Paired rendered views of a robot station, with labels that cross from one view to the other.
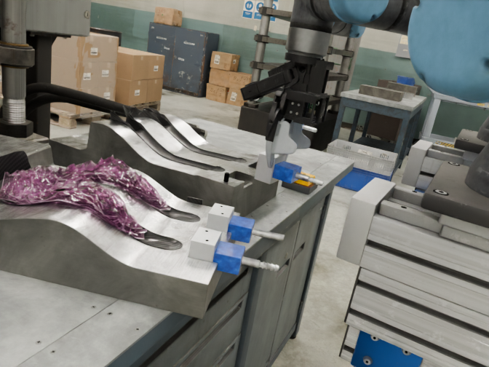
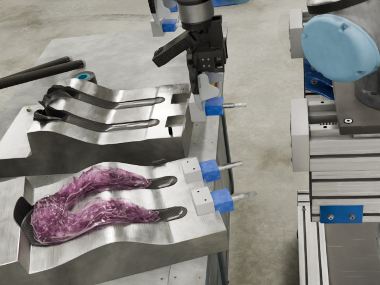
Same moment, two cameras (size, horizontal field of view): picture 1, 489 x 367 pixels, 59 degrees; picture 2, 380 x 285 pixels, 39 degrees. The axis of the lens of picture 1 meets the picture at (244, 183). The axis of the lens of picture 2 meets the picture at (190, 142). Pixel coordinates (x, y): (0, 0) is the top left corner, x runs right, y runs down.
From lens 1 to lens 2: 51 cm
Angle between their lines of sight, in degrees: 19
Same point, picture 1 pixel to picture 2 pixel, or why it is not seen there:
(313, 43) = (204, 12)
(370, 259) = (315, 165)
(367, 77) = not seen: outside the picture
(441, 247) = (356, 145)
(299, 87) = (202, 44)
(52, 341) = not seen: outside the picture
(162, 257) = (183, 225)
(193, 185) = (145, 147)
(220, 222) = (195, 176)
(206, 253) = (208, 208)
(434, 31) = (320, 52)
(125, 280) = (171, 253)
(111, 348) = not seen: outside the picture
